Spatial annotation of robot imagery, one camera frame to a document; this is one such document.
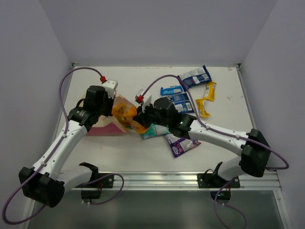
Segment left black controller box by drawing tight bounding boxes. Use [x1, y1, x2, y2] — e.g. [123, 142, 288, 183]
[81, 190, 102, 202]

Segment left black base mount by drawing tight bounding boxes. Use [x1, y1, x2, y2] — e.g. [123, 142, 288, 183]
[73, 162, 114, 188]

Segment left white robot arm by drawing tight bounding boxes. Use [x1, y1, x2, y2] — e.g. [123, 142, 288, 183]
[19, 81, 117, 208]

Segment black controller box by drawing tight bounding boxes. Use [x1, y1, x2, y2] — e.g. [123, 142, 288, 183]
[210, 190, 231, 201]
[81, 190, 102, 202]

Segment orange snack packet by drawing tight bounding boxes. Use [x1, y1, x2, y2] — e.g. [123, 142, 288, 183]
[112, 103, 147, 134]

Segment dark blue chips bag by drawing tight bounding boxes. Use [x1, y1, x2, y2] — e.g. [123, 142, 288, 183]
[167, 93, 194, 114]

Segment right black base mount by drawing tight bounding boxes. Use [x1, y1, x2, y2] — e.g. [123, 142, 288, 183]
[197, 162, 244, 188]

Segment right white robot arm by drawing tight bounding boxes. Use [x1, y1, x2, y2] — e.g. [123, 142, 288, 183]
[133, 98, 270, 187]

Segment yellow snack bar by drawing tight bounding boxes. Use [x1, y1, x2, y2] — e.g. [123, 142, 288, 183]
[195, 98, 210, 118]
[203, 82, 217, 102]

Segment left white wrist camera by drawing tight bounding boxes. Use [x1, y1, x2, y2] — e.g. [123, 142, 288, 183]
[102, 79, 118, 99]

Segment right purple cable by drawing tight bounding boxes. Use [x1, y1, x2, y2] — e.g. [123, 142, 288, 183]
[135, 74, 289, 229]

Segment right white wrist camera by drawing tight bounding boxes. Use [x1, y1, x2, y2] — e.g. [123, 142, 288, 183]
[135, 89, 152, 113]

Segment pink and cream paper bag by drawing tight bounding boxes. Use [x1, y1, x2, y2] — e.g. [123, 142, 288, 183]
[82, 93, 134, 137]

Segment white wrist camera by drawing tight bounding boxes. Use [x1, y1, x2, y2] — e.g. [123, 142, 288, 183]
[135, 89, 152, 113]
[102, 79, 118, 99]

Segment blue sweet chilli crisps bag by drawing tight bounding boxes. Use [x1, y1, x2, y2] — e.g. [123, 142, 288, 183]
[178, 65, 212, 89]

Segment light blue snack packet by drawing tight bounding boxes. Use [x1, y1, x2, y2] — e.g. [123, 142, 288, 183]
[160, 85, 184, 96]

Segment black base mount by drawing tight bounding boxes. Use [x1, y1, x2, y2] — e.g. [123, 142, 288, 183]
[73, 162, 114, 188]
[197, 162, 244, 188]

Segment right black controller box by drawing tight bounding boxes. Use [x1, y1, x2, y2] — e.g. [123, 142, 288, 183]
[210, 190, 231, 201]

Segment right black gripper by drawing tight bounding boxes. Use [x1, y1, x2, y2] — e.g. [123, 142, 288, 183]
[132, 100, 171, 129]

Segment teal mint candy packet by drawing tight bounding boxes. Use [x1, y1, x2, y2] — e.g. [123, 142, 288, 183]
[140, 124, 170, 139]

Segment aluminium front rail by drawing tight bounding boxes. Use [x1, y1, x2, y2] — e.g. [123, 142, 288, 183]
[30, 170, 279, 191]

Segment purple blue snack packet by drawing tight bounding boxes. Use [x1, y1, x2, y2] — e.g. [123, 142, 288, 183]
[164, 134, 201, 158]

